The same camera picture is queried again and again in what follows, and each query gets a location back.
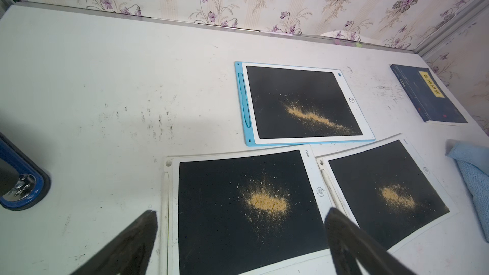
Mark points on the light blue cloth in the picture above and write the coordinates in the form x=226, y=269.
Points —
x=472, y=161

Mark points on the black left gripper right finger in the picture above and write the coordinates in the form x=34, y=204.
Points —
x=352, y=248

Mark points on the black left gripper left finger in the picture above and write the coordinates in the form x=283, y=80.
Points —
x=129, y=252

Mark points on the blue framed drawing tablet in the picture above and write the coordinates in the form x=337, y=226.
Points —
x=291, y=105

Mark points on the dark blue book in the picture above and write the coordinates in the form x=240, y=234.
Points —
x=430, y=101

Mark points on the white drawing tablet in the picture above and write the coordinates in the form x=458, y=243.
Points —
x=387, y=190
x=252, y=212

